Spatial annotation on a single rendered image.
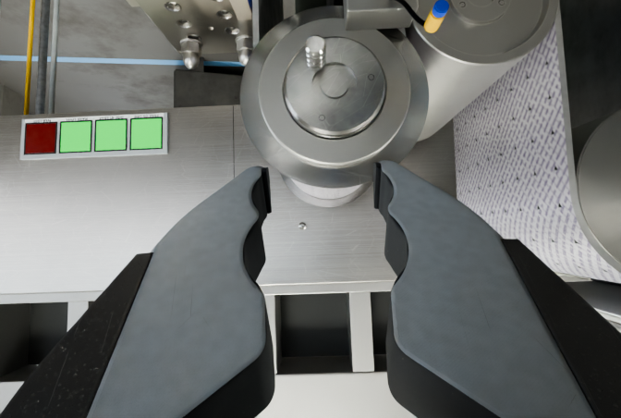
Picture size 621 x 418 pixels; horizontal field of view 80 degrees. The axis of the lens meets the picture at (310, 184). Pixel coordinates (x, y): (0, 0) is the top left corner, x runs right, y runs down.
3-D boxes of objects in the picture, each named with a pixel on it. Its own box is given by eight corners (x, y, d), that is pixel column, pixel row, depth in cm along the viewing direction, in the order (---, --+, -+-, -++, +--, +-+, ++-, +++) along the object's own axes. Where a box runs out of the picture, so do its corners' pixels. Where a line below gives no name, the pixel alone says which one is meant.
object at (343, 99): (328, 154, 27) (261, 78, 27) (327, 160, 29) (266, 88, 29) (407, 89, 27) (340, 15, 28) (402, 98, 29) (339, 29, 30)
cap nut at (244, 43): (254, 34, 62) (255, 60, 61) (258, 45, 66) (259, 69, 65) (233, 35, 62) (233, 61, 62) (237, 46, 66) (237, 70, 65)
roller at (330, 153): (407, 14, 29) (415, 162, 27) (366, 116, 54) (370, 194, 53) (257, 19, 29) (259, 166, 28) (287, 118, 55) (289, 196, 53)
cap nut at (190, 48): (198, 37, 62) (198, 63, 62) (204, 48, 66) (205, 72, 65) (176, 38, 62) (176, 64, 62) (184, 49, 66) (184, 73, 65)
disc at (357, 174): (423, 1, 30) (435, 185, 28) (421, 5, 30) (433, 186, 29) (238, 8, 30) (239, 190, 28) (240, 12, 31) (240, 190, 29)
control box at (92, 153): (166, 112, 63) (166, 153, 62) (168, 113, 63) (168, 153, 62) (20, 118, 63) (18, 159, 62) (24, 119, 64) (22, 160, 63)
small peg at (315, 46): (330, 44, 25) (313, 58, 24) (329, 64, 27) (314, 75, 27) (317, 30, 25) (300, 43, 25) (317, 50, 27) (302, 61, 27)
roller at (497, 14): (551, -82, 30) (568, 61, 28) (445, 60, 55) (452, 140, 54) (399, -74, 30) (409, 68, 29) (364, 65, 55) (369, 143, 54)
